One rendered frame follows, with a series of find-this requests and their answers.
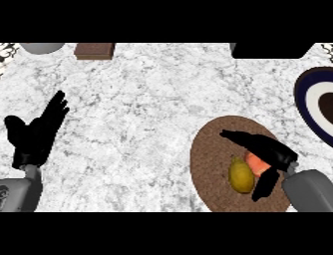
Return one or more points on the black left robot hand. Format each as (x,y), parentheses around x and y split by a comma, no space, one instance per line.
(36,134)

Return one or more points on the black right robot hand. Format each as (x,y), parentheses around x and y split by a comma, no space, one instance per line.
(265,147)

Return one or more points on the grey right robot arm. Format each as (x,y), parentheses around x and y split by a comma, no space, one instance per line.
(314,191)

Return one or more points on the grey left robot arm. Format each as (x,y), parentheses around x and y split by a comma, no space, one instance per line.
(13,192)

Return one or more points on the yellow lemon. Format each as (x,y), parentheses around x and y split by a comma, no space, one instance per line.
(241,176)

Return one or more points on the round brown woven placemat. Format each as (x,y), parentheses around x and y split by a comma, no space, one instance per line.
(217,176)

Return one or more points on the navy and white plate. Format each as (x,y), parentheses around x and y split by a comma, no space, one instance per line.
(316,96)

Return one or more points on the orange-red round fruit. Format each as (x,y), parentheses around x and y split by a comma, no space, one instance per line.
(254,163)

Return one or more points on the grey round bowl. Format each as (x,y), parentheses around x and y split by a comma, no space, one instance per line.
(40,48)

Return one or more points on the brown wooden block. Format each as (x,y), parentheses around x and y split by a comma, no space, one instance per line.
(93,51)

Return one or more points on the black appliance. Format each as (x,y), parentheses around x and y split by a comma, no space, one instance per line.
(271,50)

